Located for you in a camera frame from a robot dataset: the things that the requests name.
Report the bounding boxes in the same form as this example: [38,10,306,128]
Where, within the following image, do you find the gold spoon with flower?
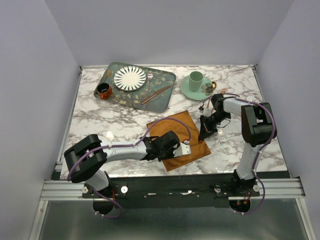
[201,81,217,96]

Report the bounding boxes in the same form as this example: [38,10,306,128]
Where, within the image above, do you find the copper black mug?
[94,82,113,100]

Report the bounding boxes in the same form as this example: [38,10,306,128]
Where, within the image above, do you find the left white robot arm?
[64,131,182,198]

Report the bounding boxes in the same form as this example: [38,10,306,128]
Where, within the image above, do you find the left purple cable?
[66,117,192,219]

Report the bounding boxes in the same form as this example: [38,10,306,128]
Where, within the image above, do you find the white black striped plate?
[113,65,147,92]

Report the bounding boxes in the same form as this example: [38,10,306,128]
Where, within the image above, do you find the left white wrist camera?
[173,142,191,158]

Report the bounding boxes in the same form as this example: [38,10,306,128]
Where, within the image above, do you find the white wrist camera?
[173,142,191,158]
[203,107,212,117]

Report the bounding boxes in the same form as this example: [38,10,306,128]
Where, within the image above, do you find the mint green cup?
[188,71,203,92]

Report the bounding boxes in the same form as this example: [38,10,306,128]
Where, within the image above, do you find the copper fork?
[206,87,227,108]

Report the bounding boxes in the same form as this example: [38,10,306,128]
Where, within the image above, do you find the mint green saucer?
[180,75,214,101]

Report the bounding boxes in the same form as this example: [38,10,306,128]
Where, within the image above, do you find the teal floral serving tray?
[93,62,177,113]

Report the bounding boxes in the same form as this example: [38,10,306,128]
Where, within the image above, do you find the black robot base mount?
[82,172,261,210]

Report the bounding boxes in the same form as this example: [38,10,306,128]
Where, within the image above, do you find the copper table knife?
[141,85,171,105]

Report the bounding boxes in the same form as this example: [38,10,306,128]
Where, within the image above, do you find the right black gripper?
[198,111,231,142]

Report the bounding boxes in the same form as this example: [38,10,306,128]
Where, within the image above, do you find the aluminium frame rail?
[40,178,305,201]

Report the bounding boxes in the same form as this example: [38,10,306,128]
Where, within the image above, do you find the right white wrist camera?
[203,107,212,117]

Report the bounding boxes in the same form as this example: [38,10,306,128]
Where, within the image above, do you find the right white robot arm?
[198,93,277,196]

